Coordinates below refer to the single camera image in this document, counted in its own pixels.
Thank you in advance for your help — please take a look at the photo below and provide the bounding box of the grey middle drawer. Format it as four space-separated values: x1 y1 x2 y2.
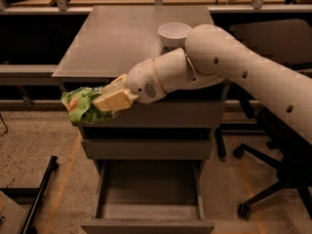
82 139 213 160

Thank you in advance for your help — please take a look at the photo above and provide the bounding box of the grey drawer cabinet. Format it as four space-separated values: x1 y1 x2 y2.
54 6 227 175

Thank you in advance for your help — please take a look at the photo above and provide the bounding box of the grey box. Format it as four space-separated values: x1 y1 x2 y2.
0 191 27 234

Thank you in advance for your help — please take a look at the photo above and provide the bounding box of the green rice chip bag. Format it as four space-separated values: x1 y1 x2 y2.
60 87 118 124

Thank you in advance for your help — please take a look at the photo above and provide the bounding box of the grey open bottom drawer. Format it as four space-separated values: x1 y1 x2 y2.
81 160 215 234

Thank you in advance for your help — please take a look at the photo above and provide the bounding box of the grey top drawer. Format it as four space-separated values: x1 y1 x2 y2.
80 100 225 128

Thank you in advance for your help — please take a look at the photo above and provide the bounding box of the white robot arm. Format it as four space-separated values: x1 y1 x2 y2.
93 24 312 142

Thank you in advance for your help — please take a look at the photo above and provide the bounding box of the black metal stand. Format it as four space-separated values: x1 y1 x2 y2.
0 156 59 234

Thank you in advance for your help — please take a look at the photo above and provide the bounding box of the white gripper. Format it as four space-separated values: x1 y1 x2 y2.
92 59 166 111

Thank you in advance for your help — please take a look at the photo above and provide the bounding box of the black office chair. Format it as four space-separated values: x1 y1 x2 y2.
230 19 312 219

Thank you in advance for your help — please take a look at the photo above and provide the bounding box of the white bowl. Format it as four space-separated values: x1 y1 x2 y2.
158 22 192 49

